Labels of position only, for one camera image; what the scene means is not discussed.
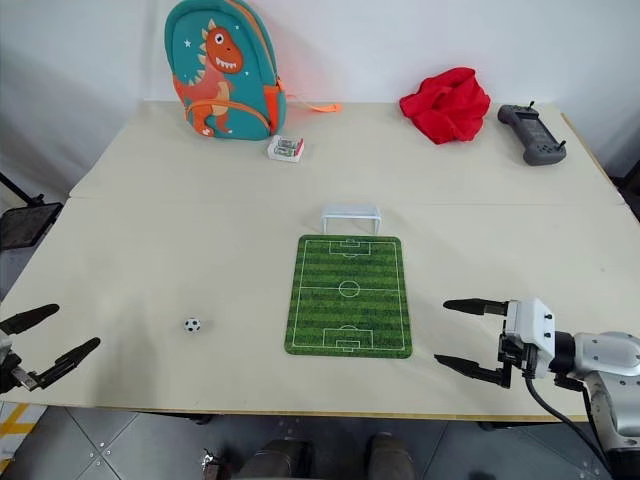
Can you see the grey handheld remote controller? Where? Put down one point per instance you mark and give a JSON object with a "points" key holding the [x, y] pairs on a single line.
{"points": [[532, 132]]}

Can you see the small white goal frame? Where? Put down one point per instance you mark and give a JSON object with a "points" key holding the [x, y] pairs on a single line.
{"points": [[350, 211]]}

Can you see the tiny soccer ball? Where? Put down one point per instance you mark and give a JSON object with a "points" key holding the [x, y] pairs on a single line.
{"points": [[192, 325]]}

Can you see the teal dinosaur backpack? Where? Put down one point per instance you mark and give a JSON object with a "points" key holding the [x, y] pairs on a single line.
{"points": [[240, 100]]}

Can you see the green soccer field mat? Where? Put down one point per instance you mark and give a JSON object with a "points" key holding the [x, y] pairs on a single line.
{"points": [[348, 310]]}

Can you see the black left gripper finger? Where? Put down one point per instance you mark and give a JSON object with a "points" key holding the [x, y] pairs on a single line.
{"points": [[30, 317], [70, 361]]}

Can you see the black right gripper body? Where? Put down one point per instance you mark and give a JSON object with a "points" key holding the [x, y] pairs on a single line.
{"points": [[520, 357]]}

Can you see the black mesh stand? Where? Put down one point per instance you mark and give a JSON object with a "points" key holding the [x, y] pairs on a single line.
{"points": [[27, 225]]}

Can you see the small white card box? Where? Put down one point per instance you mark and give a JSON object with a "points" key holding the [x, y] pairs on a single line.
{"points": [[285, 148]]}

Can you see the red cloth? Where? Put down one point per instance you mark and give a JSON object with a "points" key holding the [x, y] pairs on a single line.
{"points": [[450, 110]]}

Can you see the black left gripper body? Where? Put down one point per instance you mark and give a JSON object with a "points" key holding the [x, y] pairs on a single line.
{"points": [[11, 372]]}

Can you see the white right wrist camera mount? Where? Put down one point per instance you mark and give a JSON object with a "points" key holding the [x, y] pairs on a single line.
{"points": [[530, 320]]}

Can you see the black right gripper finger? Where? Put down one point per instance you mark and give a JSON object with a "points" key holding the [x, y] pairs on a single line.
{"points": [[470, 367], [475, 305]]}

